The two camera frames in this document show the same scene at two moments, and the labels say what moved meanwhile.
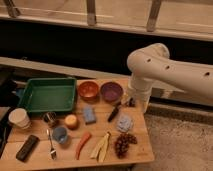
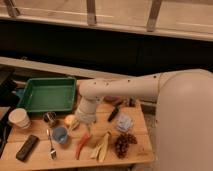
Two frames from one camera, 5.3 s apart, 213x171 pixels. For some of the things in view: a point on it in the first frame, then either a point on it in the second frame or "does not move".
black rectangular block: [28, 147] does not move
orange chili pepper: [86, 136] does not move
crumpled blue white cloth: [124, 123] does not move
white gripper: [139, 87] -> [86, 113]
